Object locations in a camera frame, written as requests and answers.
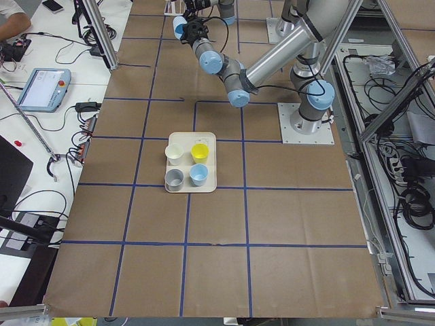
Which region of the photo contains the yellow plastic cup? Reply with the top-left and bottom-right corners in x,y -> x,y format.
191,143 -> 209,164

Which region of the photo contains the teach pendant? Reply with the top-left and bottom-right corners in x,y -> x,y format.
18,68 -> 71,113

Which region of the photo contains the aluminium frame post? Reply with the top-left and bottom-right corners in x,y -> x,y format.
74,0 -> 119,71

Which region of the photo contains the white wire cup rack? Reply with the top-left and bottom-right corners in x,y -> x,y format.
163,0 -> 186,16

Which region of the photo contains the light blue plastic cup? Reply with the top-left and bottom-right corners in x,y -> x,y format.
189,164 -> 209,187

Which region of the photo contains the cream plastic tray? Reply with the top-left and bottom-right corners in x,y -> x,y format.
166,132 -> 217,193

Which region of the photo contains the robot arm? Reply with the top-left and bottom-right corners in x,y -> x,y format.
183,0 -> 310,25
173,1 -> 350,135

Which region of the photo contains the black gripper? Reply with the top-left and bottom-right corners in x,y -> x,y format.
180,18 -> 209,46
184,0 -> 209,12

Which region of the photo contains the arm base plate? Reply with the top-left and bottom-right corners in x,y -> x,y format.
266,18 -> 291,44
277,103 -> 334,145

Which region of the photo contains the cream plastic cup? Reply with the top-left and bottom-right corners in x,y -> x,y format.
164,143 -> 184,166

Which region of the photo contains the black power brick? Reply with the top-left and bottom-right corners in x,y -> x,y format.
75,101 -> 101,113

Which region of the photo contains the grey plastic cup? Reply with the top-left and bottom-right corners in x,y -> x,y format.
164,168 -> 184,192

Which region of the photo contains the seated person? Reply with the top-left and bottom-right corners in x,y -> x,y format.
1,0 -> 32,42

